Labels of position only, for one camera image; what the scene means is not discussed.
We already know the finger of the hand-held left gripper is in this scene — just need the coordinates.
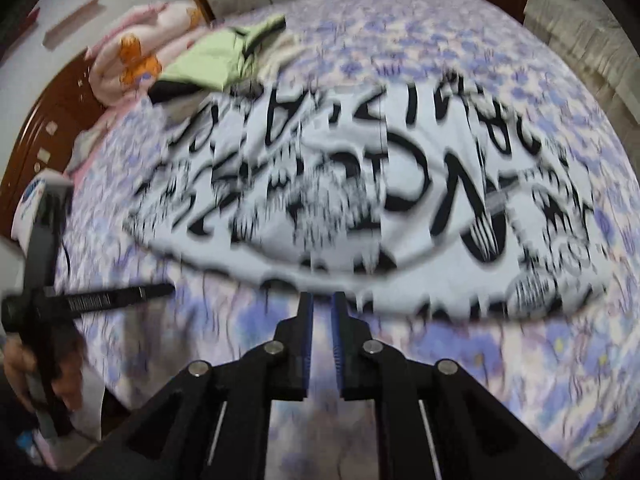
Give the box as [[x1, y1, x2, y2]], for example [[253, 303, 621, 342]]
[[65, 282, 176, 318]]

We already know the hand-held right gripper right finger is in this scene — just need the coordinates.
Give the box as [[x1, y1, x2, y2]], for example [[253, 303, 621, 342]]
[[331, 291, 581, 480]]

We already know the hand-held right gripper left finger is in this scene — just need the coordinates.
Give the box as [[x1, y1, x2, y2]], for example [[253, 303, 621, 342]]
[[82, 291, 315, 480]]

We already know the white black-print t-shirt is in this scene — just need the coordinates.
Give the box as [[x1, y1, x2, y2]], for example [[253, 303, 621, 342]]
[[122, 77, 616, 323]]

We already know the person's left hand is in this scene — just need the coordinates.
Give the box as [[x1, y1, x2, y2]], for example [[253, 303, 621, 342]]
[[5, 335, 86, 413]]

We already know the brown wooden headboard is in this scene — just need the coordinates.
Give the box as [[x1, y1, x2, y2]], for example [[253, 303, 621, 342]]
[[0, 55, 101, 241]]

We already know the pink printed blanket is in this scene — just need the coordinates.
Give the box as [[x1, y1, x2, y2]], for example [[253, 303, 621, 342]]
[[85, 0, 201, 108]]

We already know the light green garment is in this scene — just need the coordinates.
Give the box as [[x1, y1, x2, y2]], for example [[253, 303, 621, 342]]
[[147, 14, 288, 106]]

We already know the beige garment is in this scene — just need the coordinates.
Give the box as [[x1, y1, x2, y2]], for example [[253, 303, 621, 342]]
[[250, 35, 306, 81]]

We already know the purple floral bed sheet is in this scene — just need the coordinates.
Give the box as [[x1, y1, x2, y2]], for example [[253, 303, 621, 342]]
[[50, 0, 640, 480]]

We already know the pale grey curtain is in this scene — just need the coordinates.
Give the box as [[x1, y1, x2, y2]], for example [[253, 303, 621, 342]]
[[522, 0, 640, 128]]

